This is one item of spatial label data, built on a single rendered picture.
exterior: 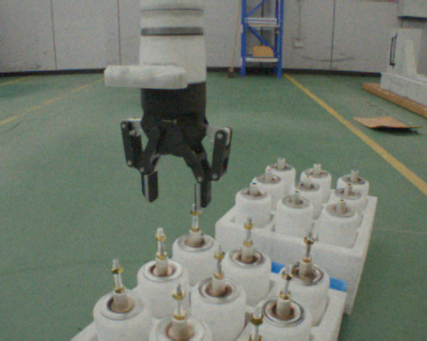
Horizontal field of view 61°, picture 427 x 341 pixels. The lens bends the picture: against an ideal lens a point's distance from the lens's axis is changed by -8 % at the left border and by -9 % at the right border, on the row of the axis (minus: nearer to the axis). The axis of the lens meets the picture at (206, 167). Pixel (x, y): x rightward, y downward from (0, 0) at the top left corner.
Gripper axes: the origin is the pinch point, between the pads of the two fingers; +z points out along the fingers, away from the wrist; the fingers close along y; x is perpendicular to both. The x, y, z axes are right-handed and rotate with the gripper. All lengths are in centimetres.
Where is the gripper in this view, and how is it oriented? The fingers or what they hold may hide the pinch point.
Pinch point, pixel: (175, 194)
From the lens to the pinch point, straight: 48.5
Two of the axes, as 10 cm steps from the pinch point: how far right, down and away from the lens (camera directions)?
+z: 0.0, 9.4, 3.4
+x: -4.0, 3.1, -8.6
